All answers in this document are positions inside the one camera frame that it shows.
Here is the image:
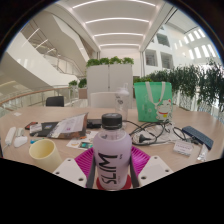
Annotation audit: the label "green tote bag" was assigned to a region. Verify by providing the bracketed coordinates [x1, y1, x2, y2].
[133, 81, 174, 123]

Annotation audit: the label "potted green plants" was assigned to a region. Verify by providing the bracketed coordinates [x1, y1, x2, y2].
[68, 78, 88, 100]

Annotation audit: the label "clear plastic shaker bottle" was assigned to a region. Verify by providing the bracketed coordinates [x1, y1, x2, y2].
[114, 83, 130, 129]

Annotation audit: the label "small white card box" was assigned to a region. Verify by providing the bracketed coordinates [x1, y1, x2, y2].
[173, 139, 195, 157]

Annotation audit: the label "row of green plants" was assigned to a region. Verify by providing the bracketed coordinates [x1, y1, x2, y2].
[133, 59, 224, 113]

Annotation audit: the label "white power strip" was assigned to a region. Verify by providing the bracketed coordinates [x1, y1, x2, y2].
[4, 126, 17, 147]

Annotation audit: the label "black office chair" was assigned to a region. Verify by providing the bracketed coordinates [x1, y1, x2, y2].
[45, 95, 65, 108]

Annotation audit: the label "white computer mouse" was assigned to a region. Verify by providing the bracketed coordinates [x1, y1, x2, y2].
[13, 135, 29, 148]

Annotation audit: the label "black notebook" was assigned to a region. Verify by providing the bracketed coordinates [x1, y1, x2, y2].
[31, 121, 59, 138]

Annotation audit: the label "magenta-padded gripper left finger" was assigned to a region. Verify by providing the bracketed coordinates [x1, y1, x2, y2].
[52, 147, 98, 189]

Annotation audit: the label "black charger block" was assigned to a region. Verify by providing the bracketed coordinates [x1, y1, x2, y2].
[86, 118, 103, 130]

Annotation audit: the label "colourful sticker sheet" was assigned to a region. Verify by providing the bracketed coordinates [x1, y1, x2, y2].
[65, 129, 99, 151]

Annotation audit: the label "clear plastic packet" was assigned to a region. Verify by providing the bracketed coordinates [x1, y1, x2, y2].
[197, 143, 210, 163]

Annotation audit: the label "blue marker pen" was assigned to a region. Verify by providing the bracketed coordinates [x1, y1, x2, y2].
[29, 138, 44, 145]

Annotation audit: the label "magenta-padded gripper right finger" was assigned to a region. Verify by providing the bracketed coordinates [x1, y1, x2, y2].
[128, 145, 174, 188]

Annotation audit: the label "pale purple drink bottle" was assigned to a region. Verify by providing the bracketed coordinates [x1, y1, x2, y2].
[92, 112, 133, 191]

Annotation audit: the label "dark blue flat keyboard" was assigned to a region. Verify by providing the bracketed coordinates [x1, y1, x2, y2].
[181, 125, 215, 150]

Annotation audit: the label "small white device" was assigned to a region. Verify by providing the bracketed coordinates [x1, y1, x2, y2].
[16, 127, 26, 138]

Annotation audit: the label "pale yellow mug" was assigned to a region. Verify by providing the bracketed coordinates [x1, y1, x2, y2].
[28, 138, 64, 174]

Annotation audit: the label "white chair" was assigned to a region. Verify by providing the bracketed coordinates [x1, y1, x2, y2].
[89, 91, 118, 109]

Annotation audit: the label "white storage cabinet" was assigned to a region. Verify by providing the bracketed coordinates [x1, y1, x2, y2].
[86, 63, 134, 109]

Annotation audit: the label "black cable tangle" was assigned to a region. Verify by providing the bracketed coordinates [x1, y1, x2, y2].
[123, 119, 188, 147]

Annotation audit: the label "plants atop cabinet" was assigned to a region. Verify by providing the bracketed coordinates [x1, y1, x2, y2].
[85, 55, 135, 68]

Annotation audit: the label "printed booklet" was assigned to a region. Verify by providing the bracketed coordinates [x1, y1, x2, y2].
[46, 112, 90, 140]

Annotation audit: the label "red and black phone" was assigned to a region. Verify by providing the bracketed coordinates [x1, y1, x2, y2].
[24, 121, 39, 131]

